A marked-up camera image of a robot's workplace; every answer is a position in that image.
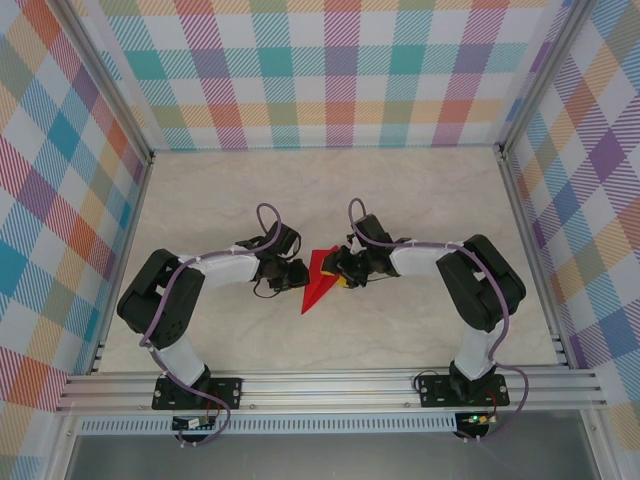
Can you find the red paper sheet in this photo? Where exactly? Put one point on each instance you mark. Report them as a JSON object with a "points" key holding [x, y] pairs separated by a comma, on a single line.
{"points": [[314, 292]]}

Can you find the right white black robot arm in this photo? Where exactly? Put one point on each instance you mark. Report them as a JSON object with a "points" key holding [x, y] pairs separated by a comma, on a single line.
{"points": [[415, 260]]}

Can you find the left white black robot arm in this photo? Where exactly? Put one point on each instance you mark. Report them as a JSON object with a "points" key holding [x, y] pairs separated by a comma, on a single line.
{"points": [[230, 267]]}

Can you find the grey metal panel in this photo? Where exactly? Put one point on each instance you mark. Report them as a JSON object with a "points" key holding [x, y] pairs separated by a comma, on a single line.
{"points": [[325, 457]]}

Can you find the aluminium mounting rail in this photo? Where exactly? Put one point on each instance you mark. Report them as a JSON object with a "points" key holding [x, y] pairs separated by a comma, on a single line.
{"points": [[330, 390]]}

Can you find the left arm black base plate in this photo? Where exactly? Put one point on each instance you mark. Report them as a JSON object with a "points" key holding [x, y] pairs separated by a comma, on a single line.
{"points": [[227, 392]]}

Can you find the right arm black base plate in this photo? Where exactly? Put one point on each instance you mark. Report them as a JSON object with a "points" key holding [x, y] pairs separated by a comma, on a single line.
{"points": [[435, 390]]}

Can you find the aluminium side rail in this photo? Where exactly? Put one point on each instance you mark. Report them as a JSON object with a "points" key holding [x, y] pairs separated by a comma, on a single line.
{"points": [[134, 220], [531, 250]]}

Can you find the aluminium frame post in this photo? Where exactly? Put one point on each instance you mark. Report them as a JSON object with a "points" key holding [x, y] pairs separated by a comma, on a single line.
{"points": [[545, 75], [107, 80]]}

